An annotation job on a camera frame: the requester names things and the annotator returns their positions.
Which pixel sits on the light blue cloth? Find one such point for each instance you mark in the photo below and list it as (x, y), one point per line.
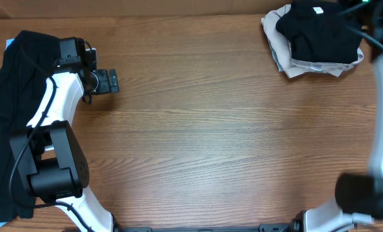
(8, 42)

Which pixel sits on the black t-shirt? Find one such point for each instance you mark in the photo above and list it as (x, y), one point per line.
(318, 33)

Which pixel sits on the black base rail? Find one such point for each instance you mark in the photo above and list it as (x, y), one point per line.
(204, 229)

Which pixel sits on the light blue folded garment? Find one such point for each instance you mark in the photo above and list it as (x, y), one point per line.
(274, 56)

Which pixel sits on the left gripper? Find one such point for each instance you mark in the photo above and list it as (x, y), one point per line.
(104, 85)

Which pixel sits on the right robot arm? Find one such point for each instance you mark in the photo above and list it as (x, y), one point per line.
(358, 198)

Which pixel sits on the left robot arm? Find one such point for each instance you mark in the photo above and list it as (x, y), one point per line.
(48, 158)

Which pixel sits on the black garment pile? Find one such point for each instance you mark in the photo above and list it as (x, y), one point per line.
(26, 64)

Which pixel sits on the folded beige shorts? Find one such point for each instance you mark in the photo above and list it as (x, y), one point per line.
(282, 47)

